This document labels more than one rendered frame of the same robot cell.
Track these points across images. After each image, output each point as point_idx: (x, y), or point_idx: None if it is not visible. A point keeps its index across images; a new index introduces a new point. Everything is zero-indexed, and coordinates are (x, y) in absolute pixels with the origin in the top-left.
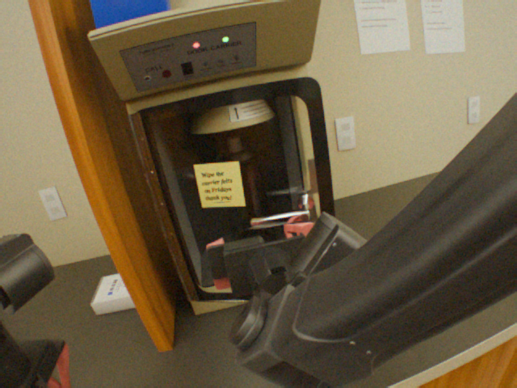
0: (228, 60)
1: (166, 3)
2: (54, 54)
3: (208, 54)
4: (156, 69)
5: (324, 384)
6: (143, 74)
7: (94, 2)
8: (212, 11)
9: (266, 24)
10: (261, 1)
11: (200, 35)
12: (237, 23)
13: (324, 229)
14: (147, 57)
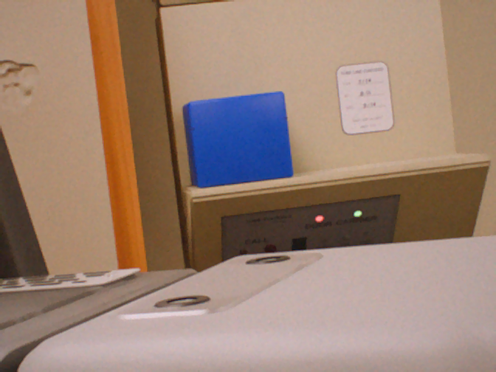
0: (355, 238)
1: (291, 166)
2: (129, 206)
3: (331, 229)
4: (258, 242)
5: None
6: (239, 247)
7: (200, 151)
8: (349, 183)
9: (413, 197)
10: (410, 172)
11: (327, 208)
12: (376, 196)
13: None
14: (253, 227)
